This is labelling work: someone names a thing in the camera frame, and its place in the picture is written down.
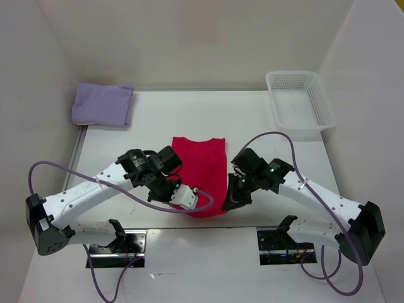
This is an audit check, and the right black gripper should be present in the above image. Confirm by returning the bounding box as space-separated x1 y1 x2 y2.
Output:
222 171 259 211

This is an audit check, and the pink t shirt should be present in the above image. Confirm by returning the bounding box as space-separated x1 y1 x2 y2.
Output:
172 137 227 219

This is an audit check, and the lavender t shirt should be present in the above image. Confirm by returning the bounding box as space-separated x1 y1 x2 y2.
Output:
71 83 134 128

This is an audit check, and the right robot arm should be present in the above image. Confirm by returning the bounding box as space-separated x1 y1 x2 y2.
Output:
222 148 386 266

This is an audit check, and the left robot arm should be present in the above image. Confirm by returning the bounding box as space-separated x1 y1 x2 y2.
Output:
26 146 196 256

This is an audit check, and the white laundry basket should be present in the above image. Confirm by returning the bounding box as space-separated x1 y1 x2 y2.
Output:
266 71 336 136

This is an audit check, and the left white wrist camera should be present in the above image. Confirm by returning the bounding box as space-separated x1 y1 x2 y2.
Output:
170 184 198 210

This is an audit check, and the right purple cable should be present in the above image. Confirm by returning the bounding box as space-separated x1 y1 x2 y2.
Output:
239 131 364 297

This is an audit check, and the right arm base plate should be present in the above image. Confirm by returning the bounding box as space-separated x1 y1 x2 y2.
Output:
256 227 317 266

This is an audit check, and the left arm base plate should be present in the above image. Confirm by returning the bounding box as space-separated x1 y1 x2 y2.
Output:
88 229 148 269

